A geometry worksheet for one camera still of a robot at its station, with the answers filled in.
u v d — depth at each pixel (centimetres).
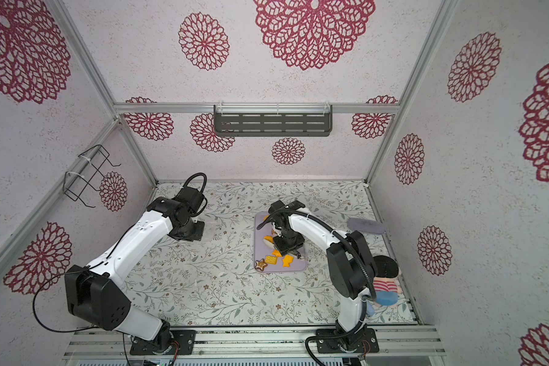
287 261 91
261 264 90
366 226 100
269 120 98
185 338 74
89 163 78
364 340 72
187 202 64
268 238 97
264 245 95
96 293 41
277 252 92
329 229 53
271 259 92
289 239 75
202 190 77
